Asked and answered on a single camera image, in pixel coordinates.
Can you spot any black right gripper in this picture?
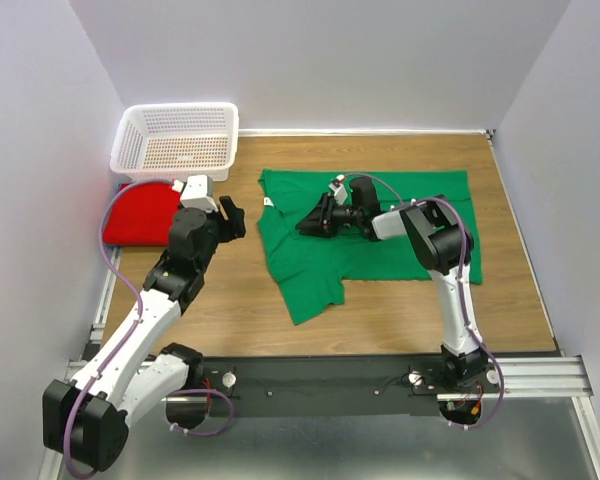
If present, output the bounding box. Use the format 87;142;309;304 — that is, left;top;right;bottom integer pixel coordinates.
294;193;361;240

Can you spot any green t shirt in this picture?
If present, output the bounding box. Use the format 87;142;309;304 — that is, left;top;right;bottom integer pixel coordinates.
258;169;478;325

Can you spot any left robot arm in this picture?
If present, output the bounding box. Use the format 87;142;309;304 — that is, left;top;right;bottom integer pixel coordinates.
42;196;246;479

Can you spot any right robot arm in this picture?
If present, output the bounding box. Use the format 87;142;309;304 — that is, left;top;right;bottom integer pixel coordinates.
296;173;489;392

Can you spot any folded red t shirt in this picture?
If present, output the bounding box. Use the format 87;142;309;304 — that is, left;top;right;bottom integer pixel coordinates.
102;181;179;247

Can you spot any white plastic perforated basket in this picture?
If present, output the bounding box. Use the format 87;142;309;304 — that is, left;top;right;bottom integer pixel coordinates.
109;102;239;182

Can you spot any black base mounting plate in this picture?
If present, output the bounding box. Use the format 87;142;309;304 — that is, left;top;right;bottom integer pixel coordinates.
164;353;501;419

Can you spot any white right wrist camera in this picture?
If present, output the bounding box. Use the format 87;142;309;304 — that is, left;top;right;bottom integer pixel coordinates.
329;174;348;205

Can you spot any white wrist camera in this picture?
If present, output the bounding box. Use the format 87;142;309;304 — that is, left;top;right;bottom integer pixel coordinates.
329;174;348;205
171;175;218;213

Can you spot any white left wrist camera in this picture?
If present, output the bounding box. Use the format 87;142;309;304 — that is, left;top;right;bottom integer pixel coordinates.
171;175;218;213

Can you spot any aluminium frame rail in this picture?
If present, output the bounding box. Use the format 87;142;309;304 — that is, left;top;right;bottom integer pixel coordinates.
37;244;600;480

